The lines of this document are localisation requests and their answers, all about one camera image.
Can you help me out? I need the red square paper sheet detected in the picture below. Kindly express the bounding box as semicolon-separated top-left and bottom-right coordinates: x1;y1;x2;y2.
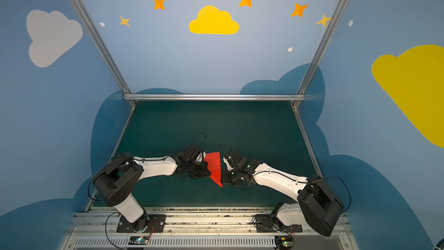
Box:
204;152;223;188

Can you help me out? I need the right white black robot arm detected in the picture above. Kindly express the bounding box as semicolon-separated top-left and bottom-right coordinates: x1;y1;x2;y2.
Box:
222;156;345;237

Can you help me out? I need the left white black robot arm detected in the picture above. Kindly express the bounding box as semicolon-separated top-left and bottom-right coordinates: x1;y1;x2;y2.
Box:
91;149;210;233

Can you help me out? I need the right green circuit board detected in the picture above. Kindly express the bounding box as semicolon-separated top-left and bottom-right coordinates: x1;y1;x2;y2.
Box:
274;236;294;250

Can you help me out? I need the green circuit board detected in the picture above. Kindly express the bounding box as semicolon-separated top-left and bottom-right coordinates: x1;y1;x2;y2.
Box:
128;236;150;245
274;236;294;250

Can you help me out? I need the left green circuit board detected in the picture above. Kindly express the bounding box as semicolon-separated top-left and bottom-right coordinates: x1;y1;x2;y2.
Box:
128;236;150;245

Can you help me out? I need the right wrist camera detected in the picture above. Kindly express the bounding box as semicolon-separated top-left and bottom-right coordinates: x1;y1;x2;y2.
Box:
223;149;249;171

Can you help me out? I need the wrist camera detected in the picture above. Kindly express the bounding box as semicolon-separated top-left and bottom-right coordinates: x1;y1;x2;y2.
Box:
223;149;249;171
182;144;205;163

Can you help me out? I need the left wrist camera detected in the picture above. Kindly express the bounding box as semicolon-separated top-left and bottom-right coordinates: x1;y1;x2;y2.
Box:
182;144;205;163

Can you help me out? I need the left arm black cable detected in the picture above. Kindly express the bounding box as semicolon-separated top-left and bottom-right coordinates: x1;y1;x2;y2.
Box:
188;132;208;150

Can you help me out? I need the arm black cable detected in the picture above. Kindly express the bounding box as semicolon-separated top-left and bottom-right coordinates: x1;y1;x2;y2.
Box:
188;132;208;150
325;176;352;214

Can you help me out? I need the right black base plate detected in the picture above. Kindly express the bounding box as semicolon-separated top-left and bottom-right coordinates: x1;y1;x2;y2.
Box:
252;214;303;233

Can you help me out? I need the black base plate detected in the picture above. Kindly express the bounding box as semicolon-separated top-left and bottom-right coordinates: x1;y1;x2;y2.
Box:
252;214;303;233
116;214;167;233

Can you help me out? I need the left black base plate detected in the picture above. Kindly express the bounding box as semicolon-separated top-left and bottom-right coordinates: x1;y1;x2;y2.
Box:
116;214;167;233

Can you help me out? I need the aluminium frame horizontal bar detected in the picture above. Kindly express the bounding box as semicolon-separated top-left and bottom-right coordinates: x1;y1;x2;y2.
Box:
124;94;305;101

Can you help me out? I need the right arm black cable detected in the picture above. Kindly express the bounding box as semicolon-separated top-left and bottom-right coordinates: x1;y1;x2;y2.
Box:
325;176;352;214

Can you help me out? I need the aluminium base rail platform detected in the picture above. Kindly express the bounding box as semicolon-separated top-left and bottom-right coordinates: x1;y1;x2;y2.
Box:
59;207;358;250

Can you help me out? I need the right aluminium frame post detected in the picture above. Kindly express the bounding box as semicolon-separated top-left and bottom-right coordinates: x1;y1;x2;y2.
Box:
291;0;350;111

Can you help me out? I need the aluminium frame post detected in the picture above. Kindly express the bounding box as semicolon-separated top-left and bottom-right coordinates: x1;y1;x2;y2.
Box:
291;0;350;111
69;0;132;95

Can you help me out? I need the left aluminium frame post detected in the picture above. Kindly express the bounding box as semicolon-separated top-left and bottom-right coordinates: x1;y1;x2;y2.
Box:
69;0;132;95

